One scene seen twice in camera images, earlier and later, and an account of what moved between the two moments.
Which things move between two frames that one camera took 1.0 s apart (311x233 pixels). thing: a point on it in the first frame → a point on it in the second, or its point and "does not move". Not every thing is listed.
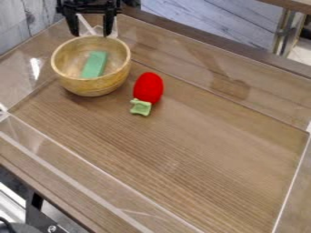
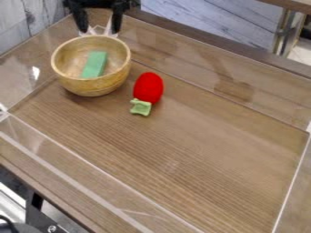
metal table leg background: x=292 y=25 does not move
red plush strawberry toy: x=147 y=93 does not move
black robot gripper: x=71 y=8 → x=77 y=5
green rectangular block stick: x=94 y=65 does not move
